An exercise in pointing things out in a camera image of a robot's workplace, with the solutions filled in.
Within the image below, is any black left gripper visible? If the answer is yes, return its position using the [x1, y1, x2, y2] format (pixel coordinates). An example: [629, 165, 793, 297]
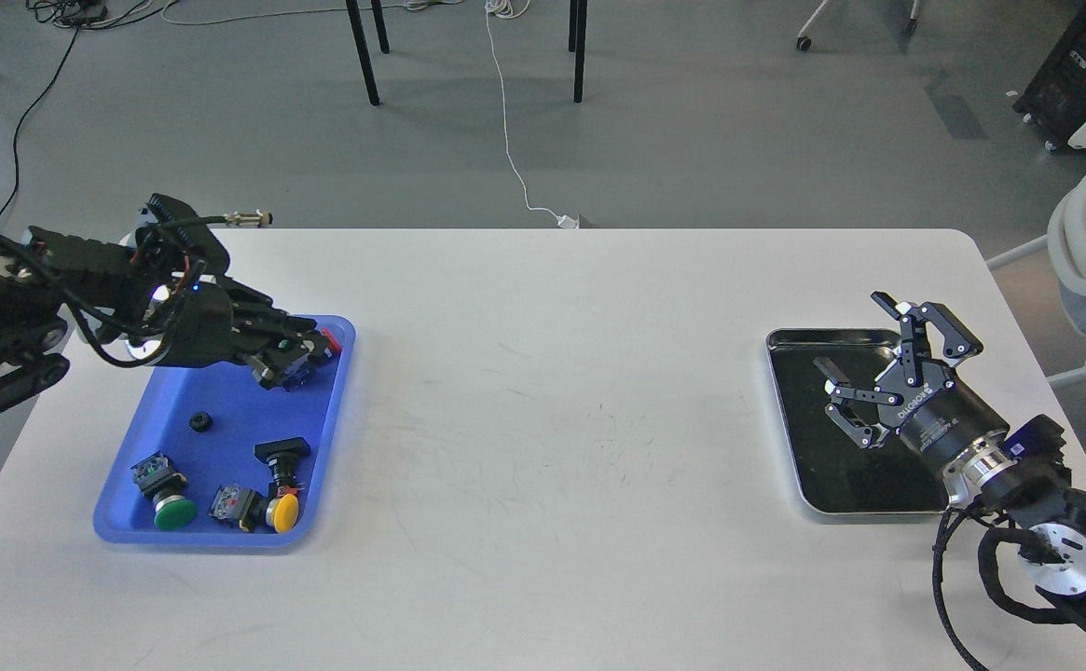
[150, 280, 320, 390]

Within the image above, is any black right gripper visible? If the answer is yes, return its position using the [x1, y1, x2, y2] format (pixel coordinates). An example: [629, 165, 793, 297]
[815, 292, 1009, 477]

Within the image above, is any red push button switch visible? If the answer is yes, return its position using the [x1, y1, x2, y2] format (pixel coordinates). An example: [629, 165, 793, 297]
[274, 328, 342, 390]

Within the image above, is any small black gear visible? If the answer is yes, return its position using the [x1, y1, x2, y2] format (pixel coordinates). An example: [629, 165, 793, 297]
[188, 412, 213, 433]

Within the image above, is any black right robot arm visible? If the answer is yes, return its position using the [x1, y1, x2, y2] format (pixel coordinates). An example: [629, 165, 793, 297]
[815, 292, 1086, 670]

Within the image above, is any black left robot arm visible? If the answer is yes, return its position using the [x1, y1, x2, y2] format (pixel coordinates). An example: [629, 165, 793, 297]
[0, 194, 342, 415]

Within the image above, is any metal tray with black mat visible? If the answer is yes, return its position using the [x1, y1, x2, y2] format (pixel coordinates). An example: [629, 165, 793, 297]
[765, 328, 947, 521]

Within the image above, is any blue plastic tray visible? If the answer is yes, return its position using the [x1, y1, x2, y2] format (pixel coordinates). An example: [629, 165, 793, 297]
[92, 315, 356, 549]

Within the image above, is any white chair base caster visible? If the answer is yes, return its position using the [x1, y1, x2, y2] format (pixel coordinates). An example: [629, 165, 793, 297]
[793, 1, 929, 54]

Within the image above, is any black table leg left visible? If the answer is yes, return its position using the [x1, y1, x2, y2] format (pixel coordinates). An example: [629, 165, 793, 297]
[345, 0, 391, 106]

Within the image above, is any black table leg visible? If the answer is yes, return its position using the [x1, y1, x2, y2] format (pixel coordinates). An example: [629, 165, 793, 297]
[345, 0, 391, 106]
[567, 0, 589, 103]

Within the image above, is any black equipment case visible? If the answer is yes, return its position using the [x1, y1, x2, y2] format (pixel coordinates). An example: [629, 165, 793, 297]
[1012, 1, 1086, 153]

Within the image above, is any black table leg right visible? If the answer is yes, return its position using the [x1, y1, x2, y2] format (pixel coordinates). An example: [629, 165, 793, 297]
[567, 0, 589, 103]

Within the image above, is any black push button switch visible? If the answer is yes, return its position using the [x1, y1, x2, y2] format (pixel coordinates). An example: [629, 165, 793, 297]
[254, 436, 311, 498]

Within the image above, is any yellow push button switch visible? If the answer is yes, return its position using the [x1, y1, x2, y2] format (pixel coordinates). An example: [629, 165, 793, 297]
[207, 484, 300, 534]

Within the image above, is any green push button switch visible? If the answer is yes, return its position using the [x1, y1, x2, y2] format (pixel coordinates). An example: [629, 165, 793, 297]
[131, 453, 197, 531]

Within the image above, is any black floor cable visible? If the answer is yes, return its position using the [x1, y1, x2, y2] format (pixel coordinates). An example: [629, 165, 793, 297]
[0, 0, 110, 229]

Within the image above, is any white floor cable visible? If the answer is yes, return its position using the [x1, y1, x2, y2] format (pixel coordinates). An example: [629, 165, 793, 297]
[484, 0, 579, 229]

